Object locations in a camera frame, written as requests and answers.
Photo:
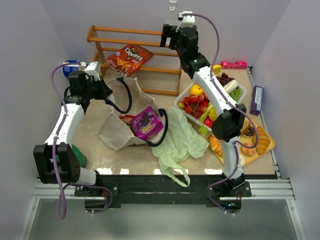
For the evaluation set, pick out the purple snack bag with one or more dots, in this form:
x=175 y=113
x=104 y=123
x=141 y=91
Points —
x=146 y=124

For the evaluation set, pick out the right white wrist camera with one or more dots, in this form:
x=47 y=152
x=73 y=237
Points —
x=186 y=19

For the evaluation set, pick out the green celery stalk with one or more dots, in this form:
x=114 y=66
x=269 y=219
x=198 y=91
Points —
x=229 y=87

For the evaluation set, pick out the Doritos chip bag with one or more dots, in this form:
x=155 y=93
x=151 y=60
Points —
x=128 y=59

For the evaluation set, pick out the brown bread slice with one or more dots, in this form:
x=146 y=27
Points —
x=246 y=125

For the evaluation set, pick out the golden croissant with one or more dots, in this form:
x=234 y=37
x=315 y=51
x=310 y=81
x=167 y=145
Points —
x=263 y=141

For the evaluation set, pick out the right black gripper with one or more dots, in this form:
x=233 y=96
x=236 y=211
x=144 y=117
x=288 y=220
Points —
x=165 y=35

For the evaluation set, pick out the light green plastic bag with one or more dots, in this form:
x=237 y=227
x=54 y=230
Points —
x=180 y=143

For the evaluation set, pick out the green cloth bundle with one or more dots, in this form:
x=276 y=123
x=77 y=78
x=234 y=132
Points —
x=78 y=155

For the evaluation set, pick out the red apple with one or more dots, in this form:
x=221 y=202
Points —
x=208 y=122

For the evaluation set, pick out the round peach bun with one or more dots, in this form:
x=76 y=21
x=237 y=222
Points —
x=248 y=150

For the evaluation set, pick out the wooden shelf rack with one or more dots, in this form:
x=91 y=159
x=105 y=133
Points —
x=110 y=39

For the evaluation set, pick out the purple box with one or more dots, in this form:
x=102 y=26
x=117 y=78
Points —
x=256 y=101

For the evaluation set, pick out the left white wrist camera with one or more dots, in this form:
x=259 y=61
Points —
x=92 y=69

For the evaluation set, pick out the yellow apple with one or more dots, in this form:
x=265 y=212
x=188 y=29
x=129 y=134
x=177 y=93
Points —
x=196 y=90

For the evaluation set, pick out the yellow star fruit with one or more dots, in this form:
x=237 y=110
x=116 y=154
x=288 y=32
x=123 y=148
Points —
x=213 y=115

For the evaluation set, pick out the green grapes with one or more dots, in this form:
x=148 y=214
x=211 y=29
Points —
x=236 y=94

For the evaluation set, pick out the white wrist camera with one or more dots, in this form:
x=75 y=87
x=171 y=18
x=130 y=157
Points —
x=92 y=69
x=186 y=19

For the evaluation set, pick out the red cherries pile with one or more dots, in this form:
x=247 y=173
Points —
x=194 y=105

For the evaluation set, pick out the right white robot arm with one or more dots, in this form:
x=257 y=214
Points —
x=230 y=115

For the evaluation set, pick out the pink box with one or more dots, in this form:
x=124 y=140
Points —
x=239 y=65

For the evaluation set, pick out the yellow bread tray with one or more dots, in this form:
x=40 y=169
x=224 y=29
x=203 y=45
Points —
x=215 y=146

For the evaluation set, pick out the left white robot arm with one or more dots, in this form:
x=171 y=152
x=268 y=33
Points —
x=55 y=159

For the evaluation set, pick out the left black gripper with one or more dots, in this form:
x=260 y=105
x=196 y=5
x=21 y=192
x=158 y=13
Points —
x=104 y=89

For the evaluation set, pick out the white glazed donut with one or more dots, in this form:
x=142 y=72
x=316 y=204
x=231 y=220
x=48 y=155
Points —
x=242 y=160

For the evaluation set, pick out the chocolate donut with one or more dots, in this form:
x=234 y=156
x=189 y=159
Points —
x=249 y=133

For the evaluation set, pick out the blue white can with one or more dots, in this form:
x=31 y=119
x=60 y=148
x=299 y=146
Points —
x=73 y=66

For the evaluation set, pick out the red snack bag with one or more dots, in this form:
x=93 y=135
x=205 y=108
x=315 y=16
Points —
x=127 y=120

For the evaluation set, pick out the clear plastic water bottle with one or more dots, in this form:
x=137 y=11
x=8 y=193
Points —
x=172 y=13

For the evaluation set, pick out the dark red grapes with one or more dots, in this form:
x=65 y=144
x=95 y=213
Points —
x=224 y=78

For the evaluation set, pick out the yellow banana bunch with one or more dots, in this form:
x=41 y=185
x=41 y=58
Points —
x=217 y=69

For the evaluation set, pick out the beige canvas tote bag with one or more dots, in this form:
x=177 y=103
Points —
x=129 y=99

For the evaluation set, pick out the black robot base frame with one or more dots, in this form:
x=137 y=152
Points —
x=210 y=190

